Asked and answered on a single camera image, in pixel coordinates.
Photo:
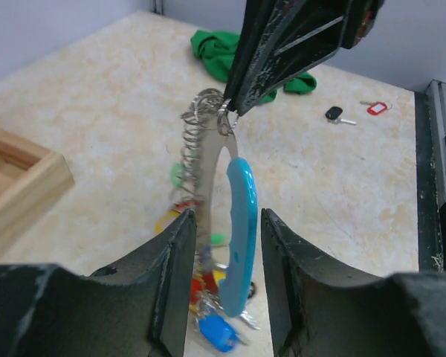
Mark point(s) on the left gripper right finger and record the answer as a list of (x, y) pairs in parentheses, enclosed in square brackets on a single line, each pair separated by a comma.
[(317, 305)]

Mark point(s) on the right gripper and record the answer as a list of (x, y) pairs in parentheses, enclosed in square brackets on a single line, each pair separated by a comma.
[(282, 39)]

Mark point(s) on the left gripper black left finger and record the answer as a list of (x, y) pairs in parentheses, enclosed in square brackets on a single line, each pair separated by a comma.
[(150, 293)]

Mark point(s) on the large metal keyring with keys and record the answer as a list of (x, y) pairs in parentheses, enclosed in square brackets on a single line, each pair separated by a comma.
[(214, 181)]

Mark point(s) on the red tagged key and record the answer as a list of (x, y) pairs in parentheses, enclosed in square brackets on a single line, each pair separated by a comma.
[(377, 107)]

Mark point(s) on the wooden rack tray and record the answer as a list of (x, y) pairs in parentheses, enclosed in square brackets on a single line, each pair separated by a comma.
[(32, 179)]

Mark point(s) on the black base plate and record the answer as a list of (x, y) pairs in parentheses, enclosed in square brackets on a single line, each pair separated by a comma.
[(431, 176)]

